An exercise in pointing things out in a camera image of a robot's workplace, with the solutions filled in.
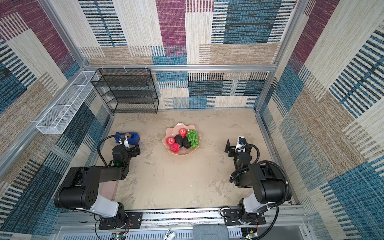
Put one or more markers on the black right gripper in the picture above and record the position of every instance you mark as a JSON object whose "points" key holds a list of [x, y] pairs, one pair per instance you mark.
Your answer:
{"points": [[231, 148]]}

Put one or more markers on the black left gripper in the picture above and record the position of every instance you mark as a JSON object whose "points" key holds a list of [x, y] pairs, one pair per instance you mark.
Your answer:
{"points": [[132, 152]]}

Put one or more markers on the red apple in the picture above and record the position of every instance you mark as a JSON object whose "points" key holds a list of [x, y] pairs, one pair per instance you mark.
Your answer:
{"points": [[170, 141], [183, 132], [175, 147]]}

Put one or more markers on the red apple front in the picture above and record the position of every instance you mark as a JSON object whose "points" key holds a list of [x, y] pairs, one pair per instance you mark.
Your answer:
{"points": [[175, 147]]}

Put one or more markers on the green grape bunch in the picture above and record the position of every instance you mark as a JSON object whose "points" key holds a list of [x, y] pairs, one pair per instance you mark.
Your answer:
{"points": [[193, 138]]}

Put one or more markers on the dark avocado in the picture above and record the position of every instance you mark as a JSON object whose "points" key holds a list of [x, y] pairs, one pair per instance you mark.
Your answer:
{"points": [[179, 140], [186, 143]]}

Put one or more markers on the pink tray under arm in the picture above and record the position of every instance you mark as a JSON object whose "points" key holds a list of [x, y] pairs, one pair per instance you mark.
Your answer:
{"points": [[108, 190]]}

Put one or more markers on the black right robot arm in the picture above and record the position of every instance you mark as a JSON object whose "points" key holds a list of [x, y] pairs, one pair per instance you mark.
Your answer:
{"points": [[268, 181]]}

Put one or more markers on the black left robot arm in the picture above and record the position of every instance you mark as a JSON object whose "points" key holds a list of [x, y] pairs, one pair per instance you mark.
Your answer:
{"points": [[80, 188]]}

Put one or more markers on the pink scalloped fruit bowl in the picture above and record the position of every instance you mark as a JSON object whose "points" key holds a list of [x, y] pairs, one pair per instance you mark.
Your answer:
{"points": [[172, 132]]}

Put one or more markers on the blue tape dispenser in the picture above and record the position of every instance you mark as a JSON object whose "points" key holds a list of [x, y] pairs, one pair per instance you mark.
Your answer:
{"points": [[132, 137]]}

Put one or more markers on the grey pad at front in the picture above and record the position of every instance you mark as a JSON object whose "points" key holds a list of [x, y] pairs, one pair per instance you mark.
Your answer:
{"points": [[210, 232]]}

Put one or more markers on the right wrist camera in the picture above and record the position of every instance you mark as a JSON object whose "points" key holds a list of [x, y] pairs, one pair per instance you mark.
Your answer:
{"points": [[241, 145]]}

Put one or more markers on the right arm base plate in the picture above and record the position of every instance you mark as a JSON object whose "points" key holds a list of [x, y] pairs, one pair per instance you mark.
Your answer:
{"points": [[234, 217]]}

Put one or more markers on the black wire shelf rack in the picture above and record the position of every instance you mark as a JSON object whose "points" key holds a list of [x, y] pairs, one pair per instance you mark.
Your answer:
{"points": [[127, 91]]}

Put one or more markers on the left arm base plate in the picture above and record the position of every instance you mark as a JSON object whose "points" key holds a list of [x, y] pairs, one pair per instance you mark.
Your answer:
{"points": [[130, 220]]}

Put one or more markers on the white wire mesh basket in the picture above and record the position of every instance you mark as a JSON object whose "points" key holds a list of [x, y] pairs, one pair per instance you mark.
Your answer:
{"points": [[59, 116]]}

